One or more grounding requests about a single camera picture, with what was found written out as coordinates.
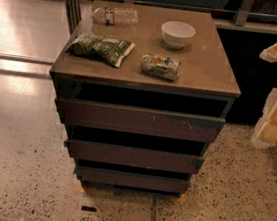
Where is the brown drawer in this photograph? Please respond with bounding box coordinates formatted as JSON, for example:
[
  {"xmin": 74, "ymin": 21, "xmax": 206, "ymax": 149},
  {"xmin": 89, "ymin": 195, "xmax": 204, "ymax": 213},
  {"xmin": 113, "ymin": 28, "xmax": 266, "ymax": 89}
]
[
  {"xmin": 66, "ymin": 140, "xmax": 204, "ymax": 175},
  {"xmin": 76, "ymin": 166, "xmax": 189, "ymax": 194},
  {"xmin": 55, "ymin": 98, "xmax": 225, "ymax": 143}
]

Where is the brown drawer cabinet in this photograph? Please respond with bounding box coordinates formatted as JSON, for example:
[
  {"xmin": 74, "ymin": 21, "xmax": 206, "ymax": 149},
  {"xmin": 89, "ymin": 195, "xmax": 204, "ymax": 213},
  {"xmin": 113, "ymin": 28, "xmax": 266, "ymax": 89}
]
[{"xmin": 35, "ymin": 0, "xmax": 251, "ymax": 206}]

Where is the white ceramic bowl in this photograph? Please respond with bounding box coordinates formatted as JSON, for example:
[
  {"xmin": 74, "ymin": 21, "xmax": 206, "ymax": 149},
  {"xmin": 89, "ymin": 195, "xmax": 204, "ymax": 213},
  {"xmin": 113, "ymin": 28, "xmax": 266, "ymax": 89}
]
[{"xmin": 161, "ymin": 21, "xmax": 196, "ymax": 50}]

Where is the crushed soda can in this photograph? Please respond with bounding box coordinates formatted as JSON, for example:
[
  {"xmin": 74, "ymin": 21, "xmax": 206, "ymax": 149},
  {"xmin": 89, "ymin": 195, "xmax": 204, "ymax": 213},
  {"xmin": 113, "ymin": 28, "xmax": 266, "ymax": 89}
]
[{"xmin": 141, "ymin": 53, "xmax": 182, "ymax": 82}]

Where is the clear plastic water bottle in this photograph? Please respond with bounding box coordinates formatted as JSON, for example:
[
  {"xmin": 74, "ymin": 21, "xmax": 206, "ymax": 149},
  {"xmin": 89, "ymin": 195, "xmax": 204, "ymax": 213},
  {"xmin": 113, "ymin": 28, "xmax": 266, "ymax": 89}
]
[{"xmin": 91, "ymin": 6, "xmax": 139, "ymax": 26}]

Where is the green chip bag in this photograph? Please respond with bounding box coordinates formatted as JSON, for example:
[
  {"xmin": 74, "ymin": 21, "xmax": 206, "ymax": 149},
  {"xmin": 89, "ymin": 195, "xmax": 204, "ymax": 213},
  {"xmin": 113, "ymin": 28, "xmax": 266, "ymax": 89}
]
[{"xmin": 66, "ymin": 32, "xmax": 135, "ymax": 68}]

